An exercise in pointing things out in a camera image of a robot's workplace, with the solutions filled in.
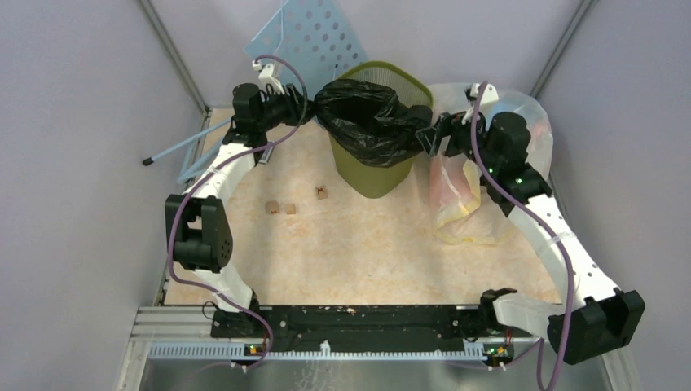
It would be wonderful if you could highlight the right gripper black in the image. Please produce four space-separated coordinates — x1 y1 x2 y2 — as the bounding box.
416 103 500 173

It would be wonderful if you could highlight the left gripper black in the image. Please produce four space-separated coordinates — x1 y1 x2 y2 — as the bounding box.
257 83 323 132

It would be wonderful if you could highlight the black trash bag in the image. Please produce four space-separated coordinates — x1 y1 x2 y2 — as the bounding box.
314 79 433 168

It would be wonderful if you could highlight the yellow translucent trash bag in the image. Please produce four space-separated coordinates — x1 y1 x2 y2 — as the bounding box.
429 152 515 245

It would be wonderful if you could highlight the green mesh trash bin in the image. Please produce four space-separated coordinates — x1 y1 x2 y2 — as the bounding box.
319 61 434 199

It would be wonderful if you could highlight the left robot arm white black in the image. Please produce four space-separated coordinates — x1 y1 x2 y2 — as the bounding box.
165 83 311 337

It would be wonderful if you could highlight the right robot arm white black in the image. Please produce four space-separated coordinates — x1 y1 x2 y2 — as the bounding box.
416 112 645 365

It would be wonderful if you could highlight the clear trash bag with waste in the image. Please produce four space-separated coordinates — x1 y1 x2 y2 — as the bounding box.
428 82 554 179

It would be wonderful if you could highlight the deck of playing cards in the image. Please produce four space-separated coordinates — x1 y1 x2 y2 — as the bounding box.
258 147 273 165

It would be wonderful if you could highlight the light blue perforated board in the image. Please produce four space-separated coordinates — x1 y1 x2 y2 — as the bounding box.
244 0 368 90

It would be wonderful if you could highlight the light blue tripod stand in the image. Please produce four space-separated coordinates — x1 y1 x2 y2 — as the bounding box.
141 117 232 184

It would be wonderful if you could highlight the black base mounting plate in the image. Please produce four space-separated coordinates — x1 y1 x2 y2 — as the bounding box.
205 305 509 353

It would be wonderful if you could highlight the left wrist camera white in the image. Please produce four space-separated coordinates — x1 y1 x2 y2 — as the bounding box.
252 60 285 95

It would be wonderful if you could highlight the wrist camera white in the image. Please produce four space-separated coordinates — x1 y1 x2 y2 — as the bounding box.
462 83 499 125
252 60 285 95

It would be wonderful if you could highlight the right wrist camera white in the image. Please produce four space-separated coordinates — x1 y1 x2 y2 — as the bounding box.
462 83 499 125

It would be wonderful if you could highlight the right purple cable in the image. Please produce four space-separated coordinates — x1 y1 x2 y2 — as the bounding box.
469 81 574 391

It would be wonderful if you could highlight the grey slotted cable duct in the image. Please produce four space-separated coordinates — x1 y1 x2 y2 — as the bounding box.
148 341 486 361

